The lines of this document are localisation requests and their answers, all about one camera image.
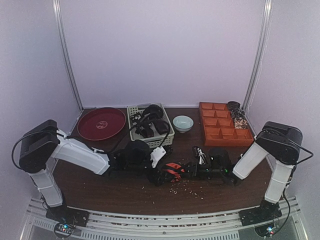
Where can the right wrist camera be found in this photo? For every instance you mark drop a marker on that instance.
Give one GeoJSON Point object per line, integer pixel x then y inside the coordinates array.
{"type": "Point", "coordinates": [199, 155]}

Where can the rolled patterned tie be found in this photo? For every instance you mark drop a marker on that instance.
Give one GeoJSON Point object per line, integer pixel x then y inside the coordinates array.
{"type": "Point", "coordinates": [237, 113]}
{"type": "Point", "coordinates": [240, 123]}

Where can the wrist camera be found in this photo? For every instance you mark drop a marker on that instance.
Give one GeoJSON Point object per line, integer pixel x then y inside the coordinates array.
{"type": "Point", "coordinates": [159, 153]}
{"type": "Point", "coordinates": [199, 155]}

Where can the dark ties in basket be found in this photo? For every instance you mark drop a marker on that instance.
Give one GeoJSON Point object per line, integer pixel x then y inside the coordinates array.
{"type": "Point", "coordinates": [151, 116]}

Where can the left aluminium frame post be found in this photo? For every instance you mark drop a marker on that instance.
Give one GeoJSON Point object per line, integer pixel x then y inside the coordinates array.
{"type": "Point", "coordinates": [66, 57]}

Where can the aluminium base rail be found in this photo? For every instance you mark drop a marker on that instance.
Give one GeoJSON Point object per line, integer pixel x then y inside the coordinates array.
{"type": "Point", "coordinates": [223, 225]}

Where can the rolled dark tie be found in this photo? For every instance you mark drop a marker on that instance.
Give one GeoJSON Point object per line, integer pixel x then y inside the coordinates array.
{"type": "Point", "coordinates": [231, 105]}

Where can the orange compartment organizer box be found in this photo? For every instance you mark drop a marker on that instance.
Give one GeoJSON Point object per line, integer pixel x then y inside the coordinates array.
{"type": "Point", "coordinates": [218, 127]}

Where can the red navy striped tie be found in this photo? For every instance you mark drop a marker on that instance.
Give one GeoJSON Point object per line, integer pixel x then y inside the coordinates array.
{"type": "Point", "coordinates": [172, 172]}

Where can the aluminium frame post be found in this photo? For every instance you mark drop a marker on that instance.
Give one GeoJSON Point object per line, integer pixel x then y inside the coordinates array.
{"type": "Point", "coordinates": [261, 47]}
{"type": "Point", "coordinates": [66, 57]}

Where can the red round tray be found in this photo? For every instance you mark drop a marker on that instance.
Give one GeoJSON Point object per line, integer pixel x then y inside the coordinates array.
{"type": "Point", "coordinates": [101, 124]}

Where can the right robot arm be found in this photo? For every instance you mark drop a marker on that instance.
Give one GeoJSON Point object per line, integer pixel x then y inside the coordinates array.
{"type": "Point", "coordinates": [278, 141]}

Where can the right aluminium frame post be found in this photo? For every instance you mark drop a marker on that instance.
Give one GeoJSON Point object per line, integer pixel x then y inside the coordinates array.
{"type": "Point", "coordinates": [261, 47]}

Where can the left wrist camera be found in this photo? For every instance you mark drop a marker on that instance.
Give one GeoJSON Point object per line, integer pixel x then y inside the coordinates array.
{"type": "Point", "coordinates": [159, 153]}

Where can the pale blue ceramic bowl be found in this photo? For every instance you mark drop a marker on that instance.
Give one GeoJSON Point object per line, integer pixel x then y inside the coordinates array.
{"type": "Point", "coordinates": [183, 123]}

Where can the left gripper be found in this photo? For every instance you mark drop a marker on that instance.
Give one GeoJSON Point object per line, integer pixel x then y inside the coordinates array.
{"type": "Point", "coordinates": [161, 180]}

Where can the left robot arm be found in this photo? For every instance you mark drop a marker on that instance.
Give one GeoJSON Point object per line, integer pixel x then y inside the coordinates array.
{"type": "Point", "coordinates": [35, 148]}

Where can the beige plastic basket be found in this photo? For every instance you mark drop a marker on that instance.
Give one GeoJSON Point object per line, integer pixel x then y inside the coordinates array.
{"type": "Point", "coordinates": [157, 140]}

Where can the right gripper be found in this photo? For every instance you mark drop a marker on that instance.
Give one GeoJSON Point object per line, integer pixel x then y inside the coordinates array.
{"type": "Point", "coordinates": [193, 172]}

